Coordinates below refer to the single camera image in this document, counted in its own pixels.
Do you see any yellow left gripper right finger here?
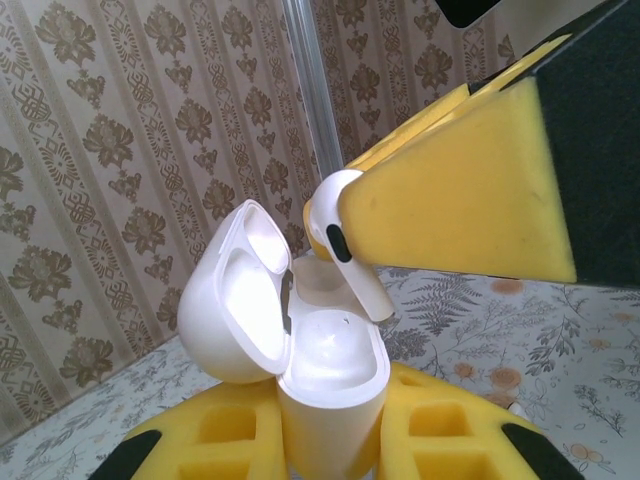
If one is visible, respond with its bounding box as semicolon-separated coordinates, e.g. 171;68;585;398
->
377;362;586;480

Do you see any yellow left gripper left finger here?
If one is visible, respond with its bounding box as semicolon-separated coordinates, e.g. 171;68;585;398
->
92;379;287;480

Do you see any white earbud charging case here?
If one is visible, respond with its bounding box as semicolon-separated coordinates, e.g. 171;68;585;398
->
177;198;392;476

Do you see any floral patterned table cover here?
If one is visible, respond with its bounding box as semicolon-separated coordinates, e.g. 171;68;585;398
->
0;264;640;480

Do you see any aluminium frame post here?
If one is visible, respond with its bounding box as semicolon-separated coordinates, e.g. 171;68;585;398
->
282;0;351;174

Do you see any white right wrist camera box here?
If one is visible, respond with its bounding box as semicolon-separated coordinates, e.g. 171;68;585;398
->
433;0;507;30

